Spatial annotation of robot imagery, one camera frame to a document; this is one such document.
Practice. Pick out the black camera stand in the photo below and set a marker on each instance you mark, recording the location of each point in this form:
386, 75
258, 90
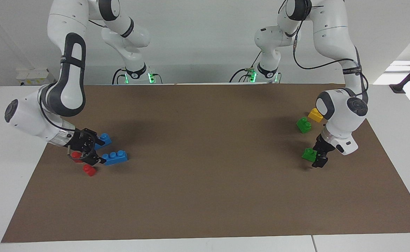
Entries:
397, 88

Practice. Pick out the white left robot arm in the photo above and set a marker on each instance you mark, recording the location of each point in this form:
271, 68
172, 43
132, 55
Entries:
338, 115

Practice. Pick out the blue three-stud toy block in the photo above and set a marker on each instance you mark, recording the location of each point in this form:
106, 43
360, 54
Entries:
115, 159
105, 140

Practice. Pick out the green two-stud toy block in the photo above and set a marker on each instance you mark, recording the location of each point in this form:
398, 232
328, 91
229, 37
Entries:
308, 154
303, 126

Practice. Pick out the brown table mat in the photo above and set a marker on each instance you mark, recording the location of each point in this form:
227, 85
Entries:
205, 192

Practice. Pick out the yellow two-stud toy block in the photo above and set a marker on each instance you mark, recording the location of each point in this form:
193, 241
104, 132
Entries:
315, 116

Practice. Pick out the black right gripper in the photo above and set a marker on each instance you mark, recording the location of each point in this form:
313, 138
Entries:
82, 141

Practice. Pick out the red one-stud toy block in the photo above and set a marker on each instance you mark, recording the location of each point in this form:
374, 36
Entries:
90, 170
76, 154

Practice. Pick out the white wall socket box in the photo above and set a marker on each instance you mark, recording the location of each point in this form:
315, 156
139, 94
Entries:
33, 75

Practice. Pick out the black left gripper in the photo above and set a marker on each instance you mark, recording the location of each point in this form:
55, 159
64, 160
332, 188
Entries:
326, 143

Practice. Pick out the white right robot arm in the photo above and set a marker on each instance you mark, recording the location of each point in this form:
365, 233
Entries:
65, 91

